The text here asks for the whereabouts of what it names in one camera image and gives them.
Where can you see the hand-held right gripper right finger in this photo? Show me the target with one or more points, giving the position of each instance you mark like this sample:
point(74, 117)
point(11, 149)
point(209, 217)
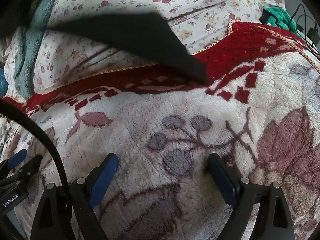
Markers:
point(222, 182)

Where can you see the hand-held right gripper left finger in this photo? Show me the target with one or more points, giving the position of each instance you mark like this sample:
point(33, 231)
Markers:
point(105, 177)

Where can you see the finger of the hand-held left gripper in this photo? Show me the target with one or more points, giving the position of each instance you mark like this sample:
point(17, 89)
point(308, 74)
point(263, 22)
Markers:
point(31, 166)
point(16, 158)

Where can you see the black pants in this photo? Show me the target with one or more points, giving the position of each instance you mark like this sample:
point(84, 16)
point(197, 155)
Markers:
point(130, 37)

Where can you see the red and white fleece blanket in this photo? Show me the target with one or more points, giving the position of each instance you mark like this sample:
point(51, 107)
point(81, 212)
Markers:
point(175, 110)

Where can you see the teal fleece towel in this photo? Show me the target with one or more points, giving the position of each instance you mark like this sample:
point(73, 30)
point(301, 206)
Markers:
point(32, 37)

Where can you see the green cloth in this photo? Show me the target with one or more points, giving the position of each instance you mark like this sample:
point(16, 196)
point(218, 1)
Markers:
point(280, 17)

